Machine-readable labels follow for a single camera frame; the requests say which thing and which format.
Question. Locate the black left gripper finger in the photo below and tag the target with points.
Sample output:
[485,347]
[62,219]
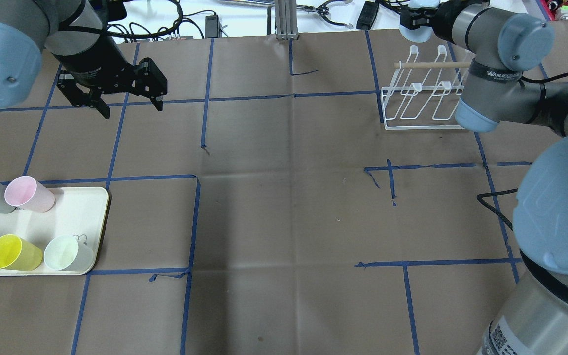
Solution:
[158,102]
[102,108]

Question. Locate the blue plastic cup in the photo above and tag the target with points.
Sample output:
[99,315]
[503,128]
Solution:
[415,20]

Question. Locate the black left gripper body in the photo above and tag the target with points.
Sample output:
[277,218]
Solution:
[90,62]

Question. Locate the white wire cup rack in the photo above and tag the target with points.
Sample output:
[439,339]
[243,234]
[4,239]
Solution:
[425,89]

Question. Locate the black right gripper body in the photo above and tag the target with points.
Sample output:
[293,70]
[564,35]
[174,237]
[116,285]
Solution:
[442,20]

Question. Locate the cream plastic tray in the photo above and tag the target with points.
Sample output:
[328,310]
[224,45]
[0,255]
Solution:
[79,212]

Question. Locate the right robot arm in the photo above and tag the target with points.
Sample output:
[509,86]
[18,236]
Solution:
[504,45]

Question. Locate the aluminium frame post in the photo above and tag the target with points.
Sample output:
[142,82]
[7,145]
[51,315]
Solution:
[286,19]

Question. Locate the black power adapter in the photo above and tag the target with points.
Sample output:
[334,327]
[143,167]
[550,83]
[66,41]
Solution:
[212,26]

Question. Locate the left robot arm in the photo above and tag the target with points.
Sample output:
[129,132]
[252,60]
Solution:
[76,33]

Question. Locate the yellow plastic cup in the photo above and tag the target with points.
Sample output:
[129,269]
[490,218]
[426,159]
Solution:
[18,254]

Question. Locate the black power brick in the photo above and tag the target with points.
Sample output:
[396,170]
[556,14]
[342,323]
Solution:
[367,16]

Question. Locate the pink plastic cup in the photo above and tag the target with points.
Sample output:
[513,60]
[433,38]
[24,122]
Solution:
[27,193]

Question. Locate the pale green plastic cup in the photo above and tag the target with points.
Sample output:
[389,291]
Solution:
[69,253]

